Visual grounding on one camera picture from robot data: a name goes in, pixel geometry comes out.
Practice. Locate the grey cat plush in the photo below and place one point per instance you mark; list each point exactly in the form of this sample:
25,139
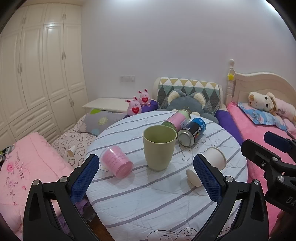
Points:
187,102

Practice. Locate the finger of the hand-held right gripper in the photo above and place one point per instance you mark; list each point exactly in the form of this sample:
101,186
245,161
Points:
276,140
259,153

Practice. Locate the cream dog plush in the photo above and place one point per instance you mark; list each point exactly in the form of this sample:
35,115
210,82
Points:
261,100

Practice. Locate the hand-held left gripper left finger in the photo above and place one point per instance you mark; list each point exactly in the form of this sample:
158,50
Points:
83,178

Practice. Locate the white wall socket plate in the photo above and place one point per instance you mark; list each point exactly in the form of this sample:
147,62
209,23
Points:
127,78

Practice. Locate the pink bunny plush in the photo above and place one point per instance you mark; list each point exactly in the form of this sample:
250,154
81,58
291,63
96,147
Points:
145,98
134,107

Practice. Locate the small white cup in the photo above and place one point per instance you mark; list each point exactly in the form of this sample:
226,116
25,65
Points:
71,151

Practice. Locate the green cup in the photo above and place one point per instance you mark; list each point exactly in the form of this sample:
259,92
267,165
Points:
158,148

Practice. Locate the white bedside table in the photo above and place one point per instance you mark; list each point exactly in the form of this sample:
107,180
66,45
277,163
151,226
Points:
104,103

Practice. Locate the white paper cup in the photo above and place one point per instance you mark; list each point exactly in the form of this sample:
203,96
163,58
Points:
193,177
215,157

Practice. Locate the cream wardrobe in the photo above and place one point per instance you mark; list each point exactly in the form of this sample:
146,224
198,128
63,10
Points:
34,76

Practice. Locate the cream bed headboard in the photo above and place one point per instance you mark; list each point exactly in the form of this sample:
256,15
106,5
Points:
261,83

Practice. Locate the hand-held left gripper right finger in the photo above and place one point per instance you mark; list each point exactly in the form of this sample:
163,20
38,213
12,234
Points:
209,179

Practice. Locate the purple cushion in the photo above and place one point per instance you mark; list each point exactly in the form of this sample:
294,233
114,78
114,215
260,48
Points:
151,105

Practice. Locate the pink and green can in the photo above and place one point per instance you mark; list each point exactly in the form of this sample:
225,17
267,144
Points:
177,119

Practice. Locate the pink embroidered quilt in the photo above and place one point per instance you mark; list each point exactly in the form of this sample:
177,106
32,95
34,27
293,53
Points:
30,166

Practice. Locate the pink cup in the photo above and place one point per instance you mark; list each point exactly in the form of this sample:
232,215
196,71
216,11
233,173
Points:
116,162

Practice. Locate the heart printed sheet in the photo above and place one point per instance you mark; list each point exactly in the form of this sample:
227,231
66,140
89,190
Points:
76,143

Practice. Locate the pink bed blanket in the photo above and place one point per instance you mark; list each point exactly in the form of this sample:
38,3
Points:
249,129

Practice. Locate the triangle patterned headboard cover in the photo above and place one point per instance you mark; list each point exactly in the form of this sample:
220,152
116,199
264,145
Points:
185,88

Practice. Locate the yellow star sticker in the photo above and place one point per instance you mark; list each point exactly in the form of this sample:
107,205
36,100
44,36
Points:
230,75

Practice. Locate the blue and black can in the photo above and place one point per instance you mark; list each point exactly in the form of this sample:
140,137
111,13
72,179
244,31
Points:
193,131

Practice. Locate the grey flower pillow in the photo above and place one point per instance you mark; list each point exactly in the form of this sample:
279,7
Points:
101,120

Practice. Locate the blue cartoon pillow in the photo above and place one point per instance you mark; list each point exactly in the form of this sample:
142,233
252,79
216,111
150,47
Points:
261,115

